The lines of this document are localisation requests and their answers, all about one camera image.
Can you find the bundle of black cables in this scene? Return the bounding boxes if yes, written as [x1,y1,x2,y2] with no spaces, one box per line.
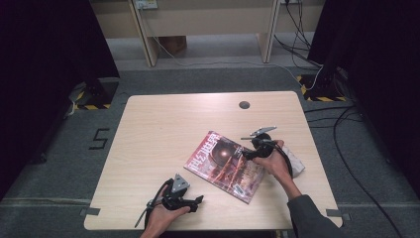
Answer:
[273,0,323,68]

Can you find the person's right hand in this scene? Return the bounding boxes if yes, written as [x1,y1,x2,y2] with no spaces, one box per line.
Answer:
[252,139,295,192]

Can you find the long black floor cable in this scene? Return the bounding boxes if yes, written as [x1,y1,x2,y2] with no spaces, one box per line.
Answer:
[331,104,405,238]

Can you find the brown cardboard box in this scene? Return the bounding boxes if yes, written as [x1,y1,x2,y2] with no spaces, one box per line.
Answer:
[157,35,188,56]

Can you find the black curtain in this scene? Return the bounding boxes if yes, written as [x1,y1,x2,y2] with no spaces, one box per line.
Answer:
[306,0,420,196]
[0,0,121,199]

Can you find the person's left hand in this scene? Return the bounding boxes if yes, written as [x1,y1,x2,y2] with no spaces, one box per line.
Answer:
[140,194,192,238]

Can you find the beige textured cloth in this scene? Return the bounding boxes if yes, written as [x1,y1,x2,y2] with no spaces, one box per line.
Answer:
[281,145,306,179]

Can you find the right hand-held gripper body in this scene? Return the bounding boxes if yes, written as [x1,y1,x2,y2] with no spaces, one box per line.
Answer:
[241,126,277,161]

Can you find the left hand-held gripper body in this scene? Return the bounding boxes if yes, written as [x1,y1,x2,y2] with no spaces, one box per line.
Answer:
[160,174,194,212]

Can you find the white wall socket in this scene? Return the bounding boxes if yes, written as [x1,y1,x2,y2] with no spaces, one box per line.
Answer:
[134,0,158,10]

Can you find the short black floor cable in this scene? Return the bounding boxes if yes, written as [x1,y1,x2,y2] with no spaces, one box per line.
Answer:
[303,104,363,129]

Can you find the grey tape strip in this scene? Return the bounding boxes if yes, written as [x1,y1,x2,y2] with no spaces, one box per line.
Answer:
[326,208,352,222]
[79,206,101,217]

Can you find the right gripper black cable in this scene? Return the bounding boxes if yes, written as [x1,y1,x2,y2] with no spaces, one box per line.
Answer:
[263,140,294,179]

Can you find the stand base with striped tape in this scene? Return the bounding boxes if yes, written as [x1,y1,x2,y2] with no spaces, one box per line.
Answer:
[295,63,348,103]
[67,77,121,111]

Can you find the glossy red magazine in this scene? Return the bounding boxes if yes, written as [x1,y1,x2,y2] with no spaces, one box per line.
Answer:
[183,130,266,204]

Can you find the beige wooden desk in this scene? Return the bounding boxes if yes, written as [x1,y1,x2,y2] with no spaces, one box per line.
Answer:
[89,0,326,68]

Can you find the white floor cable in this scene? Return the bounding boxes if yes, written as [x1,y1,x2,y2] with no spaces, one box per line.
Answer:
[140,8,325,92]

